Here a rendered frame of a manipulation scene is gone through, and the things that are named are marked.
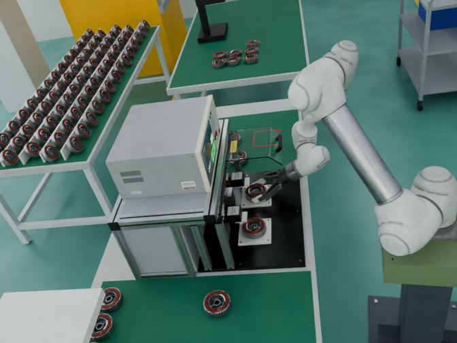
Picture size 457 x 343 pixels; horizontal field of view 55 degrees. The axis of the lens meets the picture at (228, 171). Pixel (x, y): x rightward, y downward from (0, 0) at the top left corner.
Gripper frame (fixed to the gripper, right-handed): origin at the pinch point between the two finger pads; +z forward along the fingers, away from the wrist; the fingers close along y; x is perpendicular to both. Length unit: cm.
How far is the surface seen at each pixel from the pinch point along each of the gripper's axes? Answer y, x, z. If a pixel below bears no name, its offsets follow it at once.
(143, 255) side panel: -45, 31, 36
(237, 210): -24.4, 13.2, -0.4
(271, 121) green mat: 72, -8, -3
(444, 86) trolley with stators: 183, -126, -96
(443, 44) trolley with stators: 189, -93, -111
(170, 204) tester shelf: -38, 42, 10
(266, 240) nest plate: -30.6, -4.5, -3.4
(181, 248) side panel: -45, 25, 18
